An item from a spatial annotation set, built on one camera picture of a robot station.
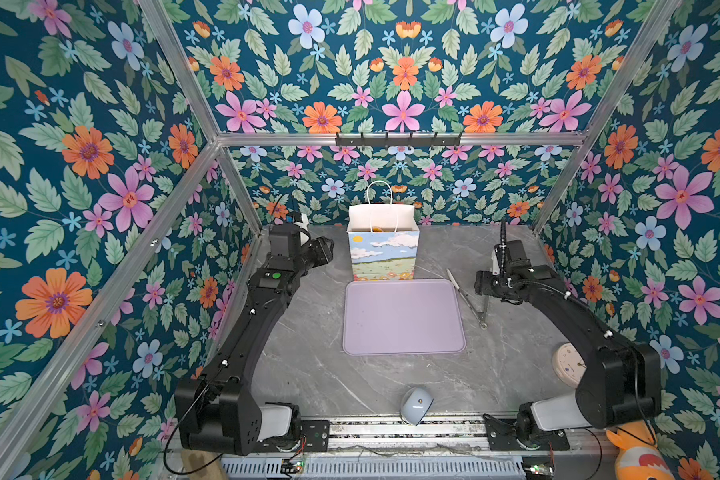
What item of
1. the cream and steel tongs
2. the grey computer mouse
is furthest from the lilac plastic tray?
the grey computer mouse

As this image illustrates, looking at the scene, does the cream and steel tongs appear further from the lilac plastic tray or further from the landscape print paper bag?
the landscape print paper bag

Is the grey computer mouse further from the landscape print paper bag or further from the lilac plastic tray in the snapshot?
the landscape print paper bag

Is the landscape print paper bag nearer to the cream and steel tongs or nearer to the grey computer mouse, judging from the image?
the cream and steel tongs

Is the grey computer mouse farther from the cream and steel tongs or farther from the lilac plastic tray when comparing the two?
the cream and steel tongs

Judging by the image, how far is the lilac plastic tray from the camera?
91cm

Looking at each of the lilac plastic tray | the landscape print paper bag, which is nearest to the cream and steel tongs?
the lilac plastic tray

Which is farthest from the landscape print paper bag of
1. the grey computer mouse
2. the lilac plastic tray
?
the grey computer mouse

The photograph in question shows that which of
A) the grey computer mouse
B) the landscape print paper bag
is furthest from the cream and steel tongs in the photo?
the grey computer mouse

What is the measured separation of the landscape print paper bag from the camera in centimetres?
86

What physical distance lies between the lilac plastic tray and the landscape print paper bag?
2.6 inches

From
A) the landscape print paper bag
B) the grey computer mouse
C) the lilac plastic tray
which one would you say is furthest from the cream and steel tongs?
the grey computer mouse
